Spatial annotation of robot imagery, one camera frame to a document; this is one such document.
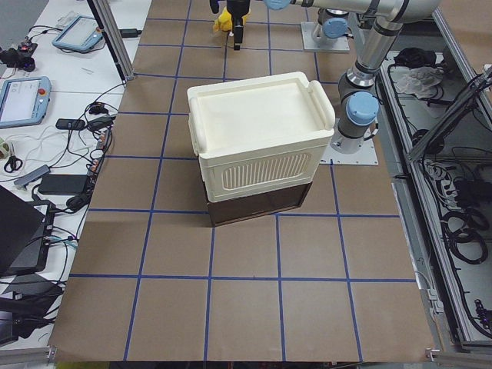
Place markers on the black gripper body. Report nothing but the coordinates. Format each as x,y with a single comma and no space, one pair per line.
237,13

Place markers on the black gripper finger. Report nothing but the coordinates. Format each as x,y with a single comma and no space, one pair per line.
238,33

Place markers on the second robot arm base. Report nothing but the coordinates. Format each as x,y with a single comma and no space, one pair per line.
332,23

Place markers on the cream plastic drawer cabinet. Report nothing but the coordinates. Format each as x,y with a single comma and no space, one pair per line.
258,135

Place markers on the dark brown bottom drawer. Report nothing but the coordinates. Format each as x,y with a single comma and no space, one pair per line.
257,205

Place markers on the yellow plush toy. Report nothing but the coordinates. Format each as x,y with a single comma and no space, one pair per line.
223,22

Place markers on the black small power brick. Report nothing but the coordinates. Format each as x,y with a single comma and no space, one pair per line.
129,32

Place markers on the blue teach pendant upper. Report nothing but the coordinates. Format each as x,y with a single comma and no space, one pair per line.
81,35

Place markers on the blue teach pendant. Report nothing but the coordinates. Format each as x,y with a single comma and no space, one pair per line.
24,101
81,35

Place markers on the crumpled white cloth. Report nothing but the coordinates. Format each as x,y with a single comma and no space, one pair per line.
421,82

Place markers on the blue teach pendant lower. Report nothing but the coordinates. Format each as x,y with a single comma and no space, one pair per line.
24,101

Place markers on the black power adapter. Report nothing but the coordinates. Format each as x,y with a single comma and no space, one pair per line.
53,184

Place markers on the black laptop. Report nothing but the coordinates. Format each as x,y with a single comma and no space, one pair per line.
25,228

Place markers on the aluminium frame post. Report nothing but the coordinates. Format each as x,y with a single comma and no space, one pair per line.
102,13

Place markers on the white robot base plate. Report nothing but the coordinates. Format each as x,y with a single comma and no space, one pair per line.
357,151

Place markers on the black handled scissors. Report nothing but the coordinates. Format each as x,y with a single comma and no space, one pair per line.
13,164

